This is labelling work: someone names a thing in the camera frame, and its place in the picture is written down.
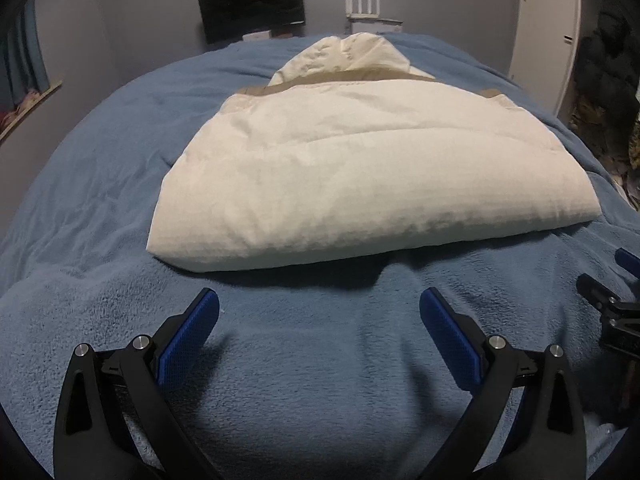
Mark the black monitor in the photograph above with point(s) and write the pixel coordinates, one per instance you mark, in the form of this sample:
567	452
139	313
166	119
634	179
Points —
252	7

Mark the white router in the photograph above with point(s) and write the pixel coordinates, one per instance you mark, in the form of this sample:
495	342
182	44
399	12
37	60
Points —
372	16

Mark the wooden window sill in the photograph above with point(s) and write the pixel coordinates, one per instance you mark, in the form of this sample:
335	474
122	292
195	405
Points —
30	110

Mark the blue curtain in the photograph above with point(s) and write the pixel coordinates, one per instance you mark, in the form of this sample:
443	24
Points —
25	60

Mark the pile of dark clothes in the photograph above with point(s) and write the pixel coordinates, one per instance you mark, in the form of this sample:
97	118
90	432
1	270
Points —
607	110

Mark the blue fleece blanket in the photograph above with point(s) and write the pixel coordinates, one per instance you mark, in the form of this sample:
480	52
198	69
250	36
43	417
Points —
310	360

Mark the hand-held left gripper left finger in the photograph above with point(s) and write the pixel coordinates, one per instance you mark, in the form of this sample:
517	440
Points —
192	332

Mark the white box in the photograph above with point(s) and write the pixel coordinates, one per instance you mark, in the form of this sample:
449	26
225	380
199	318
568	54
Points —
257	36

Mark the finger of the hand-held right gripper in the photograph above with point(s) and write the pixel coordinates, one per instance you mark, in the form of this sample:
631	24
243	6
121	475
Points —
595	290
629	261

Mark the white door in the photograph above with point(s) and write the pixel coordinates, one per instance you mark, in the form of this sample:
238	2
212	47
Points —
545	30

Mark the cream hooded puffer jacket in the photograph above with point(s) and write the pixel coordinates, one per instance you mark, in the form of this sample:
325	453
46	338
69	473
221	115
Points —
370	160

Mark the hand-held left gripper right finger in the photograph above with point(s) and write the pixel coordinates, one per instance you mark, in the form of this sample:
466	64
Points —
450	332

